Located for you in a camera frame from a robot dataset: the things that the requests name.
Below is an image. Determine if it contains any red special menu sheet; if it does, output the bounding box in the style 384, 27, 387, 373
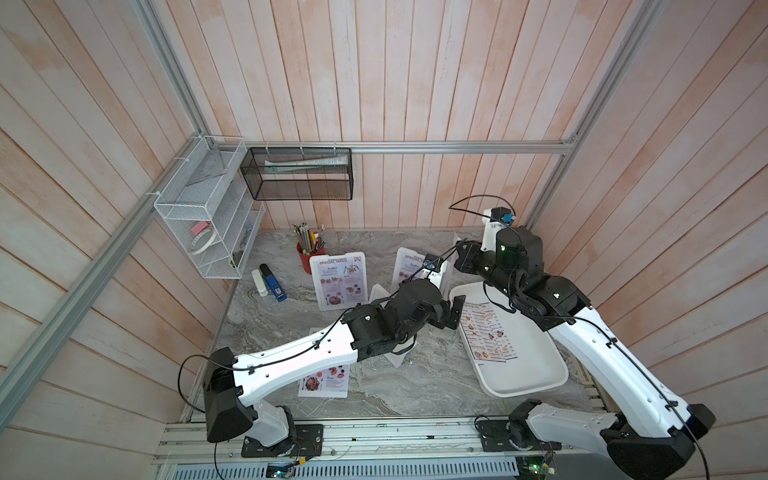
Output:
298, 364, 350, 399

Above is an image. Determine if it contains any white menu holder front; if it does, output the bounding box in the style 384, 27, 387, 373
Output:
369, 284, 417, 369

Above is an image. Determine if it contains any white menu holder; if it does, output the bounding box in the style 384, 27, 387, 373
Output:
391, 247, 426, 291
369, 284, 417, 369
309, 252, 368, 311

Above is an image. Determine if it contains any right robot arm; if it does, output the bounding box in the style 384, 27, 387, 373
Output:
454, 222, 716, 479

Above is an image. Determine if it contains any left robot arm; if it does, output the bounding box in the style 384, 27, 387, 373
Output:
203, 279, 465, 447

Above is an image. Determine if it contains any dim sum menu in tray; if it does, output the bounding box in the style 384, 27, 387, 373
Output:
460, 302, 518, 363

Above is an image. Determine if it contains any white menu holder back right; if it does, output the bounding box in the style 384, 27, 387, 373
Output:
391, 247, 426, 291

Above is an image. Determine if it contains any white menu holder back left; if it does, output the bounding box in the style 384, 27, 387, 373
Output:
309, 252, 368, 311

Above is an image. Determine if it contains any white plastic tray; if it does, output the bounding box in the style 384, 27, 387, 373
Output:
450, 282, 569, 398

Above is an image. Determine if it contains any red pencil cup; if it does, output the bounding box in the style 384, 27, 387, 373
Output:
296, 243, 325, 275

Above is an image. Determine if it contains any coloured pencils bundle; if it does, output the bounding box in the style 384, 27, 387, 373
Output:
293, 223, 325, 255

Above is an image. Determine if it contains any blue stapler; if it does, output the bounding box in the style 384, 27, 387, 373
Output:
259, 263, 287, 302

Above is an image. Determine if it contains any white eraser block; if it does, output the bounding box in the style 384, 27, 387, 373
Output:
251, 269, 270, 297

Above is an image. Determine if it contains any black mesh basket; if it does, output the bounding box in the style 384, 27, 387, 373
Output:
240, 147, 354, 201

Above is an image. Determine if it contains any white tape roll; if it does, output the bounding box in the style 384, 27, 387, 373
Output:
188, 225, 218, 256

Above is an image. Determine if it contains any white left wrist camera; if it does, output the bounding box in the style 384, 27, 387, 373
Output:
416, 254, 450, 293

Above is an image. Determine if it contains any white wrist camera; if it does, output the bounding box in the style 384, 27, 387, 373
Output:
416, 254, 450, 293
481, 207, 515, 251

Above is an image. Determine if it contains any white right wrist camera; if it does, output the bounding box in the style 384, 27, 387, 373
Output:
481, 207, 515, 251

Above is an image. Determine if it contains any white wire shelf rack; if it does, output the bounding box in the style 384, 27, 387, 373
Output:
154, 135, 265, 280

